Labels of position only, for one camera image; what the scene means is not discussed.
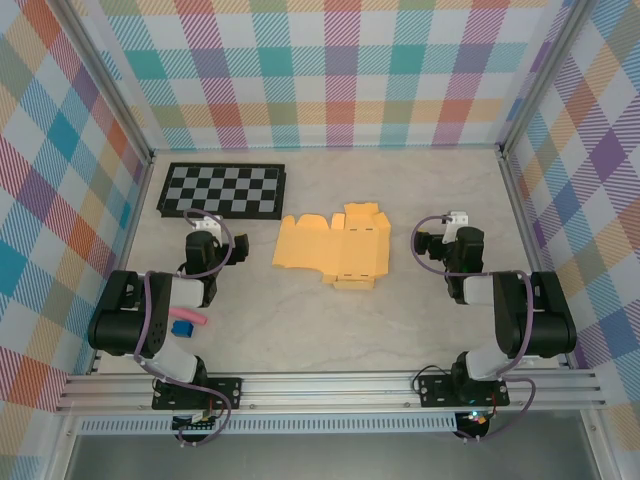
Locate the yellow paper box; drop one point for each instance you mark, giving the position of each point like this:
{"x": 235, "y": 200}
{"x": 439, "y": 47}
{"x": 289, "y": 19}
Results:
{"x": 325, "y": 247}

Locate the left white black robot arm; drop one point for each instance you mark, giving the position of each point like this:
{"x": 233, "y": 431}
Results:
{"x": 120, "y": 325}

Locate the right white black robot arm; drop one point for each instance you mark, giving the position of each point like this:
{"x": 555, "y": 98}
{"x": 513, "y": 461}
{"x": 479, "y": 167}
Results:
{"x": 545, "y": 320}

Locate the black grey chessboard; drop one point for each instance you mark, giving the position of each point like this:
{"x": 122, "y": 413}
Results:
{"x": 220, "y": 192}

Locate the pink foam cylinder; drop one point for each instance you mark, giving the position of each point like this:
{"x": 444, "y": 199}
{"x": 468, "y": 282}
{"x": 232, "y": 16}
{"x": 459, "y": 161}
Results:
{"x": 190, "y": 315}

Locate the blue block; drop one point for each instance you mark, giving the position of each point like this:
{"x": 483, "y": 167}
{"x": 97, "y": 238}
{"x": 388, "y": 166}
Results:
{"x": 182, "y": 328}

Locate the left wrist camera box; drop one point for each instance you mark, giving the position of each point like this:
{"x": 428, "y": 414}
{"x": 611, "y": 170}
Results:
{"x": 207, "y": 223}

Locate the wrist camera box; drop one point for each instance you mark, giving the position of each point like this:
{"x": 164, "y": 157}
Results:
{"x": 458, "y": 218}
{"x": 207, "y": 223}

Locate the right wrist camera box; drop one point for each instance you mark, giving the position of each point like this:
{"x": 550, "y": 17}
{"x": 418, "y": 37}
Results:
{"x": 458, "y": 218}

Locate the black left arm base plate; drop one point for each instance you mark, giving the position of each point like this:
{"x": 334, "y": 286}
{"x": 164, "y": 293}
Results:
{"x": 227, "y": 392}

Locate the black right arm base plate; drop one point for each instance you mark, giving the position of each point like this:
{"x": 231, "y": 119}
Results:
{"x": 435, "y": 392}

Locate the aluminium frame post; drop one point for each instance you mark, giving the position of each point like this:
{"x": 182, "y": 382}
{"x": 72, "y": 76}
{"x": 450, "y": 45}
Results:
{"x": 107, "y": 80}
{"x": 542, "y": 80}

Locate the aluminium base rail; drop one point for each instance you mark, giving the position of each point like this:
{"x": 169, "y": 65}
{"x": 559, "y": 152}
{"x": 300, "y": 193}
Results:
{"x": 330, "y": 390}

